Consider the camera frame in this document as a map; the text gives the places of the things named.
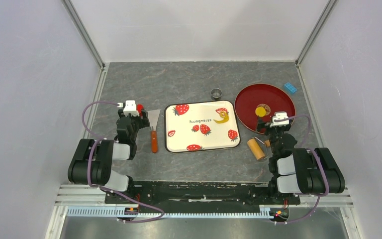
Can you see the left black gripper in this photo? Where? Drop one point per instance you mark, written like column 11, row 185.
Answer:
column 143, row 122

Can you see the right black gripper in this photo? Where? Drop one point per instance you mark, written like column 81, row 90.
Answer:
column 260, row 125

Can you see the wooden dough roller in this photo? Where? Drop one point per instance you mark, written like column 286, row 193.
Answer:
column 261, row 149

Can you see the orange handled metal scraper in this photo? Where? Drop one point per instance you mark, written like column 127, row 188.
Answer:
column 153, row 117

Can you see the yellow dough piece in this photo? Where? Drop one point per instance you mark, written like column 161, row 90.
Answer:
column 260, row 112

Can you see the white strawberry print tray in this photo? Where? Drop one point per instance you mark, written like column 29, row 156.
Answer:
column 190, row 127

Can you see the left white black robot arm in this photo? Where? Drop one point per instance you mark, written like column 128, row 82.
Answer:
column 92, row 160

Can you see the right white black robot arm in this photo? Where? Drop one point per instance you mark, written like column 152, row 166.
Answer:
column 298, row 170

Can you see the small red cap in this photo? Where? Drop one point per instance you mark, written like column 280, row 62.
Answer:
column 140, row 108

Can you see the round red plate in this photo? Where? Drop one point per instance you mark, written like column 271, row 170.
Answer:
column 271, row 98

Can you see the small blue plastic piece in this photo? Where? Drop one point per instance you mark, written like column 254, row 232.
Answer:
column 290, row 88

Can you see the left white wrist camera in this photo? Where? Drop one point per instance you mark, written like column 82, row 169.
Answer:
column 128, row 107

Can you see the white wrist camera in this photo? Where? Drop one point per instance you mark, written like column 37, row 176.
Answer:
column 280, row 119
column 128, row 107

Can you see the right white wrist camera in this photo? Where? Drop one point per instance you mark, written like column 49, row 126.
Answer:
column 280, row 119

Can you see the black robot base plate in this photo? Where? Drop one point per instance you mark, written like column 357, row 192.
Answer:
column 205, row 197

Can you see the aluminium frame rail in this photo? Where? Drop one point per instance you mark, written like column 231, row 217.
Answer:
column 84, row 201

